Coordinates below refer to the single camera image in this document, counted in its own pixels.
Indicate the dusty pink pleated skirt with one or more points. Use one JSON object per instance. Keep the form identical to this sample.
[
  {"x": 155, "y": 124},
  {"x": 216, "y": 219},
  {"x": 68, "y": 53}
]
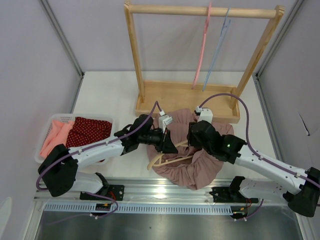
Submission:
[{"x": 191, "y": 167}]

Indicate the aluminium mounting rail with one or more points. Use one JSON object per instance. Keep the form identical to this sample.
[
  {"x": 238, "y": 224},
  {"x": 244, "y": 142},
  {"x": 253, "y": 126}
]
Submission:
[{"x": 139, "y": 191}]

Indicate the wooden clothes rack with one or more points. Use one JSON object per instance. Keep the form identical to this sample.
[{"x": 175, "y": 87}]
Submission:
[{"x": 175, "y": 95}]

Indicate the blue hanger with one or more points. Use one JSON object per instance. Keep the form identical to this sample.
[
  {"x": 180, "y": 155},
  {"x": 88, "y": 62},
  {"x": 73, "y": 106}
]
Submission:
[{"x": 223, "y": 33}]

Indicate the pink hanger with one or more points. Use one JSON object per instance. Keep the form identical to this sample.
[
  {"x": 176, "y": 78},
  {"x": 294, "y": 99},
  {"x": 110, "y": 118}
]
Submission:
[{"x": 202, "y": 49}]

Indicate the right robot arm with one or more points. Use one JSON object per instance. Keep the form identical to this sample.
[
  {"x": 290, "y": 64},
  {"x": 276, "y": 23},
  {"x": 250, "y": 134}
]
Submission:
[{"x": 300, "y": 188}]

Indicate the white plastic basket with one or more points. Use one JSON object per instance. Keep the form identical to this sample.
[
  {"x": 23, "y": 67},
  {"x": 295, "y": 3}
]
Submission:
[{"x": 65, "y": 117}]

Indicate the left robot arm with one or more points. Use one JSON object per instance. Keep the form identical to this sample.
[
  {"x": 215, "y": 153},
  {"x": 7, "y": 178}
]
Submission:
[{"x": 60, "y": 169}]

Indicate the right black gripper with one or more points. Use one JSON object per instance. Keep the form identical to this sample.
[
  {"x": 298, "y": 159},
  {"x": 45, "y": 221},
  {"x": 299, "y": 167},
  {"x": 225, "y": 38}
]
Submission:
[{"x": 191, "y": 138}]

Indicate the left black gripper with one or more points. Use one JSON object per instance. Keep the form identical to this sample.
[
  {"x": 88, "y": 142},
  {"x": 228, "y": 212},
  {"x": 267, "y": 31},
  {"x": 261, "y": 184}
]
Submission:
[{"x": 165, "y": 144}]

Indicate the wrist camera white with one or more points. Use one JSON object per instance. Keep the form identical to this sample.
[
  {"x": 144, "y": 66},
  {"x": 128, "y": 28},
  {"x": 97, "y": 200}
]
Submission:
[
  {"x": 164, "y": 120},
  {"x": 203, "y": 114}
]

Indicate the salmon orange cloth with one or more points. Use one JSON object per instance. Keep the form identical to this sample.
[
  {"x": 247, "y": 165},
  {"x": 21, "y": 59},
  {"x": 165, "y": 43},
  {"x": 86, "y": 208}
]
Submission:
[{"x": 57, "y": 135}]

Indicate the red polka dot cloth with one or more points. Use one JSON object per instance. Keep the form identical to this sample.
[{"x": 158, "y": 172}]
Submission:
[{"x": 86, "y": 131}]

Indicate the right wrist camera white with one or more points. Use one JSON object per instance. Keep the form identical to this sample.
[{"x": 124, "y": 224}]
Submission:
[{"x": 203, "y": 114}]

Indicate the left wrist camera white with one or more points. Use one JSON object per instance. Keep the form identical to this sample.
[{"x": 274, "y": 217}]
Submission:
[{"x": 164, "y": 120}]

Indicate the white slotted cable duct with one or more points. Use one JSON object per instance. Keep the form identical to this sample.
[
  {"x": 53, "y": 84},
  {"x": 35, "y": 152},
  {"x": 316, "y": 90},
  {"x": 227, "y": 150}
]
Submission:
[{"x": 141, "y": 208}]

